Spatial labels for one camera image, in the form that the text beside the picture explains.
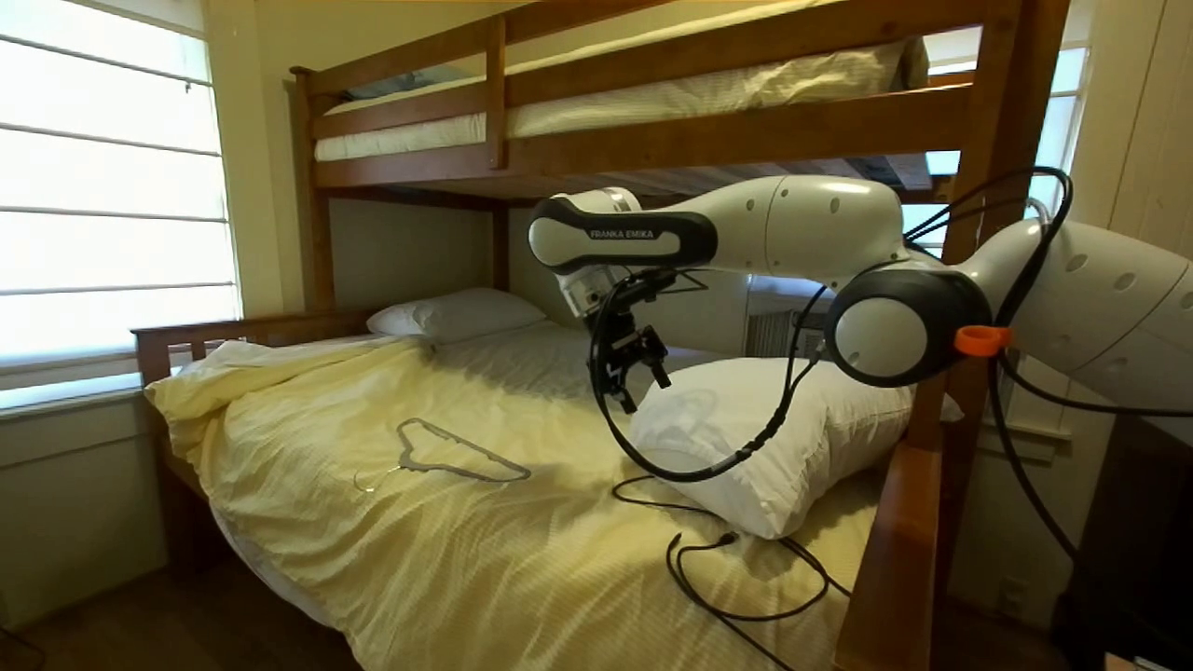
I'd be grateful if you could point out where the wooden bunk bed frame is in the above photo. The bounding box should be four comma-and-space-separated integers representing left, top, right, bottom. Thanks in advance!
132, 0, 1074, 671

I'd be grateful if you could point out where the small white far pillow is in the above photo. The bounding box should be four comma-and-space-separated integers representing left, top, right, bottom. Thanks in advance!
367, 285, 541, 344

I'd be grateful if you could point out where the dark wooden dresser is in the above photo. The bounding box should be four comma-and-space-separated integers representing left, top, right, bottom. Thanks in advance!
1054, 417, 1193, 671

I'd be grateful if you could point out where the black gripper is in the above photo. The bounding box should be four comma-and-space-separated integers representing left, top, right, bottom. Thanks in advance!
590, 303, 673, 412

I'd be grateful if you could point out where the window with white blinds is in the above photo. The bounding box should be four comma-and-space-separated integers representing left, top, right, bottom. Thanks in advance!
0, 0, 242, 412

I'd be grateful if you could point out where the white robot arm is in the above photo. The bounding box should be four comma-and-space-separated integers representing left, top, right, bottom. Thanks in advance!
529, 176, 1193, 417

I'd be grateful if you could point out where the upper bunk mattress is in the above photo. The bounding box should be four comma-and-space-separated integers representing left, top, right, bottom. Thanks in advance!
314, 41, 928, 162

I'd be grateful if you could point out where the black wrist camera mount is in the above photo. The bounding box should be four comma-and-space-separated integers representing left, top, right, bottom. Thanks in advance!
555, 263, 675, 320

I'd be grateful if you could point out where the large white pillow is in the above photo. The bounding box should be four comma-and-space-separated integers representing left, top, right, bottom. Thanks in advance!
631, 356, 914, 540

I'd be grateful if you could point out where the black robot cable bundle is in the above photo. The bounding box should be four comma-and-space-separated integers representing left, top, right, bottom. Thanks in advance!
586, 162, 1193, 564

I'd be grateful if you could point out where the yellow bed comforter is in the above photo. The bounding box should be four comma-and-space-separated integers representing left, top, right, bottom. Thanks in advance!
140, 312, 934, 671

